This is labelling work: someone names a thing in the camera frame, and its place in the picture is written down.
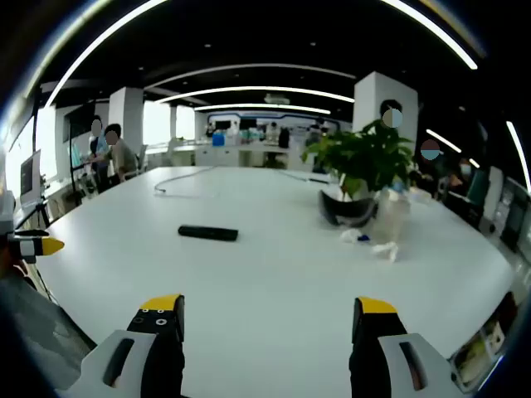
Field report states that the computer monitor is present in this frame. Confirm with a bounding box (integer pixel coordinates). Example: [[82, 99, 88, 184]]
[[19, 148, 43, 201]]

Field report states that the grey cable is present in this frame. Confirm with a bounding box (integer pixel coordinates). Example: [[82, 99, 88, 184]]
[[153, 165, 217, 196]]

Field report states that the black remote control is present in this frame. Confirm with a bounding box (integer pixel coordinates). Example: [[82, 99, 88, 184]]
[[178, 224, 240, 242]]

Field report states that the green potted plant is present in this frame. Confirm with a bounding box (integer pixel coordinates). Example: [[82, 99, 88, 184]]
[[301, 119, 417, 201]]

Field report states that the black tripod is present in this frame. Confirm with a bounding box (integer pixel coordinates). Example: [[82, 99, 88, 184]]
[[14, 197, 53, 230]]

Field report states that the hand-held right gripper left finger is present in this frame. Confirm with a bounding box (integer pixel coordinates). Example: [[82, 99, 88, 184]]
[[57, 294, 186, 398]]

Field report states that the grey mesh chair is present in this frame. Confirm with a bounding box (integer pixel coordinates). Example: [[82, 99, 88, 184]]
[[0, 275, 99, 398]]

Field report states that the dark printed box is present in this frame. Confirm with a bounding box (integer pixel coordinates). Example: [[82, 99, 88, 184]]
[[450, 291, 519, 393]]

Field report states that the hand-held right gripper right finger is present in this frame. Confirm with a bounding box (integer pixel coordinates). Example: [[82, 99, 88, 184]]
[[348, 296, 465, 398]]

